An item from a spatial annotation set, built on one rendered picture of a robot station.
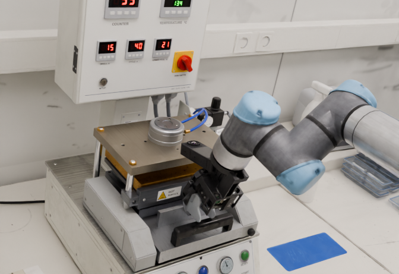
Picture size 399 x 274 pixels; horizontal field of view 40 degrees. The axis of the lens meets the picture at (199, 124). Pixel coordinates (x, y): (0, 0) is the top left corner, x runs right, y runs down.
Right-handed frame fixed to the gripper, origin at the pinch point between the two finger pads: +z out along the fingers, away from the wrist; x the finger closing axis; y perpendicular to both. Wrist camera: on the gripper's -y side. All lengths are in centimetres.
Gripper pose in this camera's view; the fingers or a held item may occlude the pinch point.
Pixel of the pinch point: (189, 208)
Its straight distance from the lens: 122.1
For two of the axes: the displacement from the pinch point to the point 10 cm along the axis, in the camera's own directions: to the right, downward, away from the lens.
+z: -3.5, 6.8, 6.5
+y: 4.7, 7.2, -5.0
